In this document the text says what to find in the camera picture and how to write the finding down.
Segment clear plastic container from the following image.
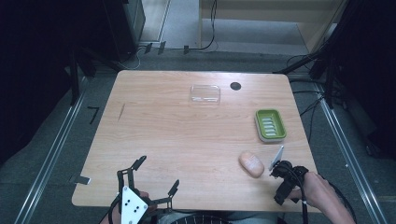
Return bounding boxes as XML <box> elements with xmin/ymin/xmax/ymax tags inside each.
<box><xmin>188</xmin><ymin>84</ymin><xmax>222</xmax><ymax>106</ymax></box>

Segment black floor cables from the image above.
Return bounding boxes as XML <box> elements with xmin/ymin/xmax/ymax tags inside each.
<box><xmin>286</xmin><ymin>54</ymin><xmax>331</xmax><ymax>144</ymax></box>

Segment black metal stand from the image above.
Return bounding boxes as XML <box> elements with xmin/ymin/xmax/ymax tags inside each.
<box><xmin>64</xmin><ymin>46</ymin><xmax>97</xmax><ymax>106</ymax></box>

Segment green and white soap dish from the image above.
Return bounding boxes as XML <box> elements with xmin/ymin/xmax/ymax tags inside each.
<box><xmin>254</xmin><ymin>108</ymin><xmax>288</xmax><ymax>144</ymax></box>

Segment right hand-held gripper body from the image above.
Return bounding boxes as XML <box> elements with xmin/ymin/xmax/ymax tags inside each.
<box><xmin>268</xmin><ymin>145</ymin><xmax>310</xmax><ymax>191</ymax></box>

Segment metal floor rail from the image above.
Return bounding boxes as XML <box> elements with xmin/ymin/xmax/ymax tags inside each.
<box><xmin>314</xmin><ymin>83</ymin><xmax>389</xmax><ymax>224</ymax></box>
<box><xmin>13</xmin><ymin>77</ymin><xmax>90</xmax><ymax>224</ymax></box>

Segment black angled floor tape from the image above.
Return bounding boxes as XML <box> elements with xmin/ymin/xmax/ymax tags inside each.
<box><xmin>87</xmin><ymin>105</ymin><xmax>101</xmax><ymax>125</ymax></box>

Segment black cabinet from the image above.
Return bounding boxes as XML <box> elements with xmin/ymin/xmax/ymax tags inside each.
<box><xmin>102</xmin><ymin>0</ymin><xmax>147</xmax><ymax>63</ymax></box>

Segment tan bread roll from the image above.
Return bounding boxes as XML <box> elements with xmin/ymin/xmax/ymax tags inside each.
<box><xmin>238</xmin><ymin>150</ymin><xmax>265</xmax><ymax>179</ymax></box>

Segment pale wooden shelf unit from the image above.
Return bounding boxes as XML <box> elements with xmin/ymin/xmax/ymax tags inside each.
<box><xmin>199</xmin><ymin>0</ymin><xmax>350</xmax><ymax>54</ymax></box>

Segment grey tape strip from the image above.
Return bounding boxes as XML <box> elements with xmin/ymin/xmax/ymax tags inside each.
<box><xmin>70</xmin><ymin>175</ymin><xmax>92</xmax><ymax>186</ymax></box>

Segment person's right hand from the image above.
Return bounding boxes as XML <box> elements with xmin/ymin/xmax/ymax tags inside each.
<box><xmin>289</xmin><ymin>172</ymin><xmax>340</xmax><ymax>214</ymax></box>

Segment black stand legs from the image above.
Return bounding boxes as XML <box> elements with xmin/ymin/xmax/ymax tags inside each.
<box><xmin>273</xmin><ymin>46</ymin><xmax>339</xmax><ymax>110</ymax></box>

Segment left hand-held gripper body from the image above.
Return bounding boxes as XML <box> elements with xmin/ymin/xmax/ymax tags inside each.
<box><xmin>107</xmin><ymin>185</ymin><xmax>159</xmax><ymax>224</ymax></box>

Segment black hanging cable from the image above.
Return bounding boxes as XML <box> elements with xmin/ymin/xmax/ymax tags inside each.
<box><xmin>186</xmin><ymin>0</ymin><xmax>219</xmax><ymax>52</ymax></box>

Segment white floor cable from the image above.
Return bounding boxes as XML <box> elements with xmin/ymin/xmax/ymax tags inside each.
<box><xmin>120</xmin><ymin>46</ymin><xmax>148</xmax><ymax>71</ymax></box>

